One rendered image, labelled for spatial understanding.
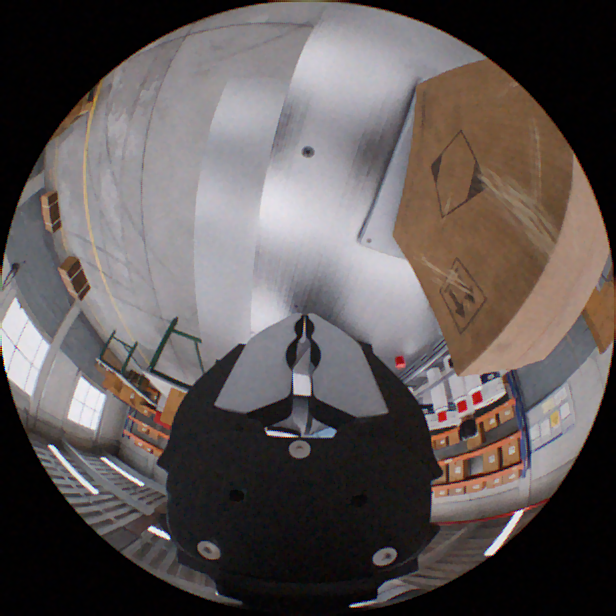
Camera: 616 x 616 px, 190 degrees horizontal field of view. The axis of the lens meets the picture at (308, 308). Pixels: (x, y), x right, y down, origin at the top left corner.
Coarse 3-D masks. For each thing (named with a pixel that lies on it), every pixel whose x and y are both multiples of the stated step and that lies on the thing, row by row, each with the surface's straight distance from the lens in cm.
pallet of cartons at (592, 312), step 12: (612, 264) 403; (612, 276) 396; (612, 288) 391; (588, 300) 380; (600, 300) 381; (612, 300) 386; (588, 312) 376; (600, 312) 378; (612, 312) 382; (588, 324) 439; (600, 324) 375; (612, 324) 380; (600, 336) 374; (612, 336) 378; (600, 348) 415
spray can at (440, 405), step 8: (432, 368) 76; (432, 376) 75; (440, 376) 76; (440, 384) 74; (432, 392) 74; (440, 392) 73; (432, 400) 75; (440, 400) 72; (440, 408) 72; (440, 416) 72
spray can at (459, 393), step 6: (444, 360) 72; (450, 378) 69; (456, 378) 68; (462, 378) 69; (450, 384) 69; (456, 384) 68; (462, 384) 68; (456, 390) 67; (462, 390) 67; (456, 396) 67; (462, 396) 67; (456, 402) 68; (462, 402) 67; (462, 408) 67
